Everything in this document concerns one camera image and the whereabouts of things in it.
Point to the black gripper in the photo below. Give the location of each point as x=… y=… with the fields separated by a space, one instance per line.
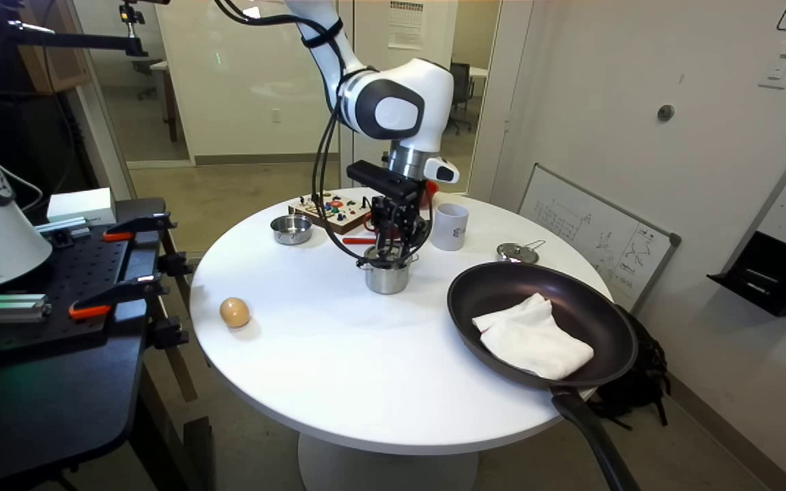
x=402 y=217

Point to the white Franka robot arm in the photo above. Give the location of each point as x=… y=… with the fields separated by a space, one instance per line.
x=411 y=98

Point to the small steel pot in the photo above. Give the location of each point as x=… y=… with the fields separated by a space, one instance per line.
x=390 y=282

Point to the white mug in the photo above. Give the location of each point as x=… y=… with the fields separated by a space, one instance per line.
x=451 y=229

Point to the wooden busy board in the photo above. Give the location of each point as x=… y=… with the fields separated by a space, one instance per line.
x=343 y=211

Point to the red bowl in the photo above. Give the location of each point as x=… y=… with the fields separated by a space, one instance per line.
x=430 y=189

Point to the black frying pan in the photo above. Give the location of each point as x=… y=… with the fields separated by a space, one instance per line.
x=503 y=289

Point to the small metal strainer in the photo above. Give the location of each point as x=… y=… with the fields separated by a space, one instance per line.
x=516 y=251

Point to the white folded cloth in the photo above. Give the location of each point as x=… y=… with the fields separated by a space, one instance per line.
x=534 y=338

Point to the brown wooden egg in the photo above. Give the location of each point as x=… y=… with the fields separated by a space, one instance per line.
x=235 y=312

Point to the black backpack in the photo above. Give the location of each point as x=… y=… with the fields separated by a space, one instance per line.
x=643 y=363

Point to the white box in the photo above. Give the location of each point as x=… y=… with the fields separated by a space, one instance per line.
x=81 y=203

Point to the black workbench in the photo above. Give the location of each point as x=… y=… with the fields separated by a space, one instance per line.
x=47 y=382

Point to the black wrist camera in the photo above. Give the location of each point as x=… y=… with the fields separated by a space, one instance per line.
x=390 y=181

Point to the whiteboard leaning on wall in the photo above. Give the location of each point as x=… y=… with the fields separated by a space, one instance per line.
x=593 y=232

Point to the round grey wall knob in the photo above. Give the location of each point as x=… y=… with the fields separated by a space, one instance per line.
x=665 y=113

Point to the black wall tray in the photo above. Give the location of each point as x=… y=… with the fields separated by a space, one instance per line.
x=766 y=274

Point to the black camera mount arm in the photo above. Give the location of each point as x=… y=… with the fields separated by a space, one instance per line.
x=76 y=38

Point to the white wall switch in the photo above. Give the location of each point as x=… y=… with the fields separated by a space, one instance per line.
x=773 y=79

